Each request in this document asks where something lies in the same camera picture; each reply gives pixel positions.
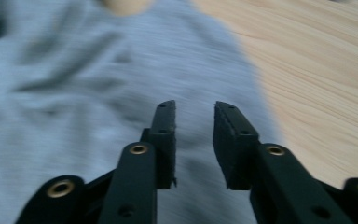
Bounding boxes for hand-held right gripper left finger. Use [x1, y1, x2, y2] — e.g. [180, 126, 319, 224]
[140, 99, 178, 190]

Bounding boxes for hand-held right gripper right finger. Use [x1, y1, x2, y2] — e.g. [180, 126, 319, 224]
[212, 100, 261, 191]

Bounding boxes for grey shorts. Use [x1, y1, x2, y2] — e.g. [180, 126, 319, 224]
[0, 0, 283, 224]

